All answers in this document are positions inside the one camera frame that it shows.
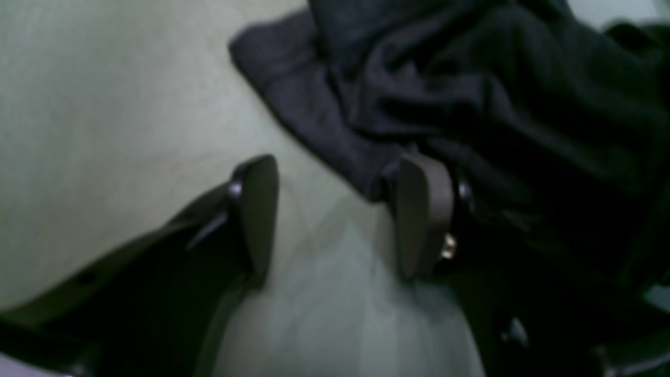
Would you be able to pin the light green table cloth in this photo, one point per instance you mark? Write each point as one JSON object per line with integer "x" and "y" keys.
{"x": 118, "y": 114}

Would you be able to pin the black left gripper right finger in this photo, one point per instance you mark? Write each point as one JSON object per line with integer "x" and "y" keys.
{"x": 533, "y": 311}

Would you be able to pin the dark grey t-shirt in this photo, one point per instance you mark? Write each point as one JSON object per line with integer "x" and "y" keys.
{"x": 560, "y": 129}

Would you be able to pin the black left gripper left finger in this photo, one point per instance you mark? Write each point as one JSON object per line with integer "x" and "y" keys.
{"x": 160, "y": 304}

